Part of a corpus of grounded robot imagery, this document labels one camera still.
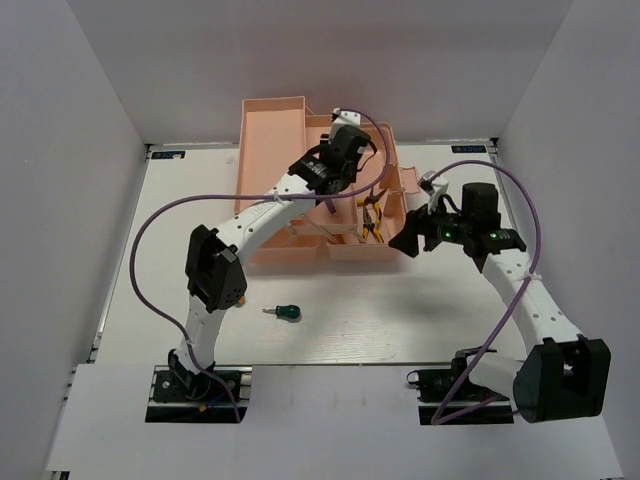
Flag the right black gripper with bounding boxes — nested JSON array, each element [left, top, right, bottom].
[[388, 192, 473, 258]]

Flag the yellow long nose pliers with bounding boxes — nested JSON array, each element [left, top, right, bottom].
[[356, 188, 386, 244]]

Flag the pink plastic toolbox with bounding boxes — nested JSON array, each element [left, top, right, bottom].
[[232, 96, 426, 266]]

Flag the stubby dark green screwdriver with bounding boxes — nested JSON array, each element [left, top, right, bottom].
[[262, 304, 301, 321]]

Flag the blue handled small screwdriver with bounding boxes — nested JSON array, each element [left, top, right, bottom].
[[325, 199, 336, 214]]

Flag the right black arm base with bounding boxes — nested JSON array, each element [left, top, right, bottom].
[[407, 367, 521, 427]]

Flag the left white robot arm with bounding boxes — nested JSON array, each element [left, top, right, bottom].
[[169, 125, 371, 399]]

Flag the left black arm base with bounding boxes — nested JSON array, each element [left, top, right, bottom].
[[145, 366, 252, 424]]

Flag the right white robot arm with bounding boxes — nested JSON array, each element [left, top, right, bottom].
[[389, 179, 611, 423]]

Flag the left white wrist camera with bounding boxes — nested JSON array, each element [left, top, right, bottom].
[[329, 108, 361, 139]]

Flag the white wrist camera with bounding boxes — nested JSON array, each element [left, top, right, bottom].
[[418, 171, 449, 210], [329, 108, 361, 139]]

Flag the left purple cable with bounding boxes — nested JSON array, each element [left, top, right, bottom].
[[129, 107, 391, 421]]

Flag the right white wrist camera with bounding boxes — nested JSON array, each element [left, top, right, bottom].
[[418, 171, 449, 210]]

